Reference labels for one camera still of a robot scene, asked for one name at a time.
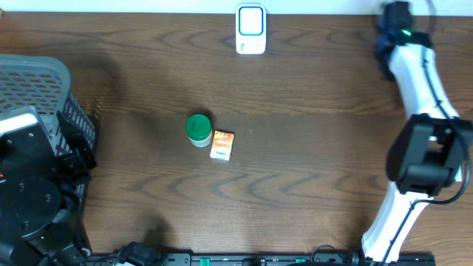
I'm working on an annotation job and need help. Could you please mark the grey plastic basket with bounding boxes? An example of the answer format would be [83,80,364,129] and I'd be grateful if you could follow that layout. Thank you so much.
[0,53,98,208]

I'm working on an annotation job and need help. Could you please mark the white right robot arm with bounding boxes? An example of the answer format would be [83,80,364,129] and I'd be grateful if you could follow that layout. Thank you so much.
[361,1,472,265]

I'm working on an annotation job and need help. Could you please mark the green lid jar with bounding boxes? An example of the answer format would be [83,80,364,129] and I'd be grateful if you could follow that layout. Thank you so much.
[186,114,213,148]

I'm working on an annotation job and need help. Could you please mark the orange small box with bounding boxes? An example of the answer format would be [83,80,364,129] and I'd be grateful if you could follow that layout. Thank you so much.
[210,130,234,161]

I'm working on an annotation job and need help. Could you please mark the white barcode scanner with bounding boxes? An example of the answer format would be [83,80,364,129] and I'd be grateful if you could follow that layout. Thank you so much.
[235,4,267,55]

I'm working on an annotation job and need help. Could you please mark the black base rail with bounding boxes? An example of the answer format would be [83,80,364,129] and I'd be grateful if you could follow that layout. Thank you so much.
[86,242,437,266]

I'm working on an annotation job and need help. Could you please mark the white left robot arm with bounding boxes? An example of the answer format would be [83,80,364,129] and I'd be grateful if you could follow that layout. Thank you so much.
[1,106,96,265]

